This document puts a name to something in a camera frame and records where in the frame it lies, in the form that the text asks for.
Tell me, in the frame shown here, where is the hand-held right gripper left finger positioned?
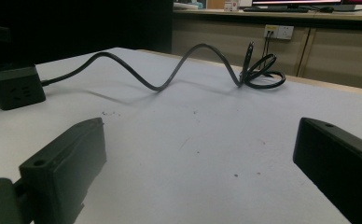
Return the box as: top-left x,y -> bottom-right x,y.
19,117 -> 107,224

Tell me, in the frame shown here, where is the wooden counter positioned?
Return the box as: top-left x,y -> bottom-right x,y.
171,8 -> 362,91

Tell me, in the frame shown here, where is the black power strip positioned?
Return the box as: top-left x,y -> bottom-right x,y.
0,64 -> 47,111

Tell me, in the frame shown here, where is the computer monitor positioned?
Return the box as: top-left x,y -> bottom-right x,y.
251,0 -> 343,9

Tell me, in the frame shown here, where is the black power strip cable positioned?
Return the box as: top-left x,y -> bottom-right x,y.
40,41 -> 286,92

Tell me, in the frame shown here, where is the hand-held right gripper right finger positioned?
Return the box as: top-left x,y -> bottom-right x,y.
292,117 -> 362,224

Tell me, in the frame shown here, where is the white wall socket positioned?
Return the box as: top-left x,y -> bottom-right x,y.
263,24 -> 295,41

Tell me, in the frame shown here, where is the black keyboard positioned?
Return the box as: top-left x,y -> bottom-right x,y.
243,7 -> 310,14

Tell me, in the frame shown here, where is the white box with red label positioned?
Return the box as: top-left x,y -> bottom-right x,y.
223,0 -> 239,12

